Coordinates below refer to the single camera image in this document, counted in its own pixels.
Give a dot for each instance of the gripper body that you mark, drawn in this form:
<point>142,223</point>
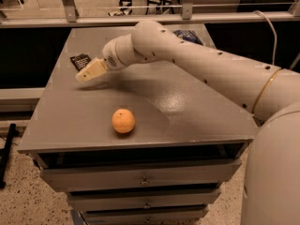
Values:
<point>109,54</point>

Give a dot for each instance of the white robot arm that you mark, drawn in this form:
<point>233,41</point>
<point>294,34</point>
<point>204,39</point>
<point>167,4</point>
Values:
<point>271,193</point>

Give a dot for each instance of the black rxbar chocolate wrapper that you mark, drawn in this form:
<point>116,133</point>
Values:
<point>80,61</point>

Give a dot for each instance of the orange fruit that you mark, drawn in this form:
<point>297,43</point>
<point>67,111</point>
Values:
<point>123,121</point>

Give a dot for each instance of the grey drawer cabinet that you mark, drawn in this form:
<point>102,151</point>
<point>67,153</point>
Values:
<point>177,117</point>

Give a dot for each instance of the blue chip bag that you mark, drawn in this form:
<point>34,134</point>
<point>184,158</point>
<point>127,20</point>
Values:
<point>188,35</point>

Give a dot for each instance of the black stand leg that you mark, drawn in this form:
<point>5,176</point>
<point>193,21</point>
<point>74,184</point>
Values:
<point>4,153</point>

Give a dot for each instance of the middle grey drawer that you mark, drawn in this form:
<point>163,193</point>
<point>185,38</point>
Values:
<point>144,200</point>

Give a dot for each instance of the grey drawer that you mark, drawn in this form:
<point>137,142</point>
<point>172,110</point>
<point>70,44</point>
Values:
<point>144,216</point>
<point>144,200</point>
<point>141,175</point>

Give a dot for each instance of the bottom grey drawer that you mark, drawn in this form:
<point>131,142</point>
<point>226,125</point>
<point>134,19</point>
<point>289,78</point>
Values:
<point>144,216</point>

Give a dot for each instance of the top grey drawer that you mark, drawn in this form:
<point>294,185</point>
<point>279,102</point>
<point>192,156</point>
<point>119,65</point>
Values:
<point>141,175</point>

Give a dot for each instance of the grey metal railing frame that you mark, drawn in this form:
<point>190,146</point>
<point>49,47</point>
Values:
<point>83,13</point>

